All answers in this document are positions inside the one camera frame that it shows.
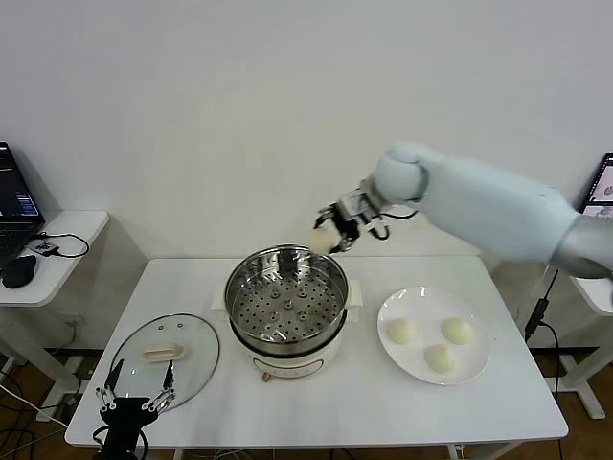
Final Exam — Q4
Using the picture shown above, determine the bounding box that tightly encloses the white round plate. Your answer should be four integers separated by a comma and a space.
376, 286, 492, 387

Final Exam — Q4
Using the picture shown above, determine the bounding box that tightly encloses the white side desk with mouse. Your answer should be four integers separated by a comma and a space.
0, 210, 110, 394

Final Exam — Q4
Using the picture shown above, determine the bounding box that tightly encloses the black laptop with dark screen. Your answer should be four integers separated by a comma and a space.
0, 141, 47, 272

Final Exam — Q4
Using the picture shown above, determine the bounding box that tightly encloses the cream electric cooking pot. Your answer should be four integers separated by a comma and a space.
212, 277, 365, 384

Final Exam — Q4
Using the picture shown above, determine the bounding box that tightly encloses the white floor cable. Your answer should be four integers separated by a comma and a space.
0, 382, 68, 426

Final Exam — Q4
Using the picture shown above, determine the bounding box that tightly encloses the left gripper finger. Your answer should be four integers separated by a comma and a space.
94, 358, 125, 413
141, 359, 177, 414

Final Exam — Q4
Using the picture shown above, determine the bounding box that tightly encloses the glass lid with cream handle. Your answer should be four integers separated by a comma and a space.
108, 312, 221, 415

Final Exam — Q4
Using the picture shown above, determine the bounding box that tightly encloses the stainless steel steamer basket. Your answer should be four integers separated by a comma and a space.
224, 244, 350, 354

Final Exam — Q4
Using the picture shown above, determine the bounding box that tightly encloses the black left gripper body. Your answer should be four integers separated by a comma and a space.
98, 396, 159, 460

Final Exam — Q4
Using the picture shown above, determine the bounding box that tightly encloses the white steamed baozi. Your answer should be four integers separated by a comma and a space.
424, 343, 459, 374
440, 317, 475, 345
308, 227, 339, 255
386, 318, 419, 345

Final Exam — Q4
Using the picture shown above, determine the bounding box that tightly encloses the grey laptop with bright screen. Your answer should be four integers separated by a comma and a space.
577, 152, 613, 217

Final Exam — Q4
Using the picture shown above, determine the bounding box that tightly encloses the thin black desk cable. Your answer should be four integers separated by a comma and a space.
35, 232, 91, 260

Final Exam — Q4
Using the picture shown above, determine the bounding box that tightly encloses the black power adapter cable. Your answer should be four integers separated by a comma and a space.
524, 270, 562, 394

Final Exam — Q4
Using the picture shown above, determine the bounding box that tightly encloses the black computer mouse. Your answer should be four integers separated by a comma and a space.
2, 254, 38, 289

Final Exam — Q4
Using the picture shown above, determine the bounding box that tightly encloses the black floor cable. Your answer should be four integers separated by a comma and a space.
0, 368, 66, 460

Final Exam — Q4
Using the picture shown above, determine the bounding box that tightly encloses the white wall socket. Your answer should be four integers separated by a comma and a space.
64, 313, 87, 344

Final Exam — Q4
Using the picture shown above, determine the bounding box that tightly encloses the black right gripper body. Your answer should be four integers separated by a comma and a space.
334, 189, 385, 240

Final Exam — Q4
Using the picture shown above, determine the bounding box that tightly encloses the white side desk with label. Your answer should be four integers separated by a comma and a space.
559, 275, 613, 421

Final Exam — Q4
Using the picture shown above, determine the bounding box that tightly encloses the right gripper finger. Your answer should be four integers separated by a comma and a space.
313, 203, 344, 230
329, 223, 361, 255

